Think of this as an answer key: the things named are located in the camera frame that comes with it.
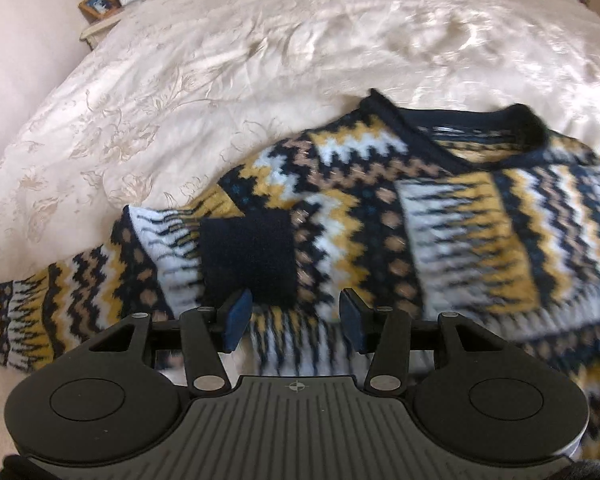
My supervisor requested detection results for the navy yellow zigzag knit sweater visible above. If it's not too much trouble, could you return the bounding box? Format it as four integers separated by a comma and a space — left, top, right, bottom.
0, 88, 600, 462

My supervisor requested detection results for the cream embroidered bedspread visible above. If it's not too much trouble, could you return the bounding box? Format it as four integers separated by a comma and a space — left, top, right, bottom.
0, 0, 600, 480

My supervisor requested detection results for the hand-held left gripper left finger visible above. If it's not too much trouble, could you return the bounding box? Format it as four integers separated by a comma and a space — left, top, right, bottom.
86, 288, 254, 395

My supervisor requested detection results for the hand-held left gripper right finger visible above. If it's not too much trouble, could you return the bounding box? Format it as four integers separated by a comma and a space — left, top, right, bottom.
339, 288, 506, 394

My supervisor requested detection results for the wooden picture frame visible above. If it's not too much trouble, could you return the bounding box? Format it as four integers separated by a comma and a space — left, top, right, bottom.
78, 0, 122, 24

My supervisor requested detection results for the cream bedside table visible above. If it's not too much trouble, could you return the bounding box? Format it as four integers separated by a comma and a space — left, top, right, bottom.
78, 10, 126, 52

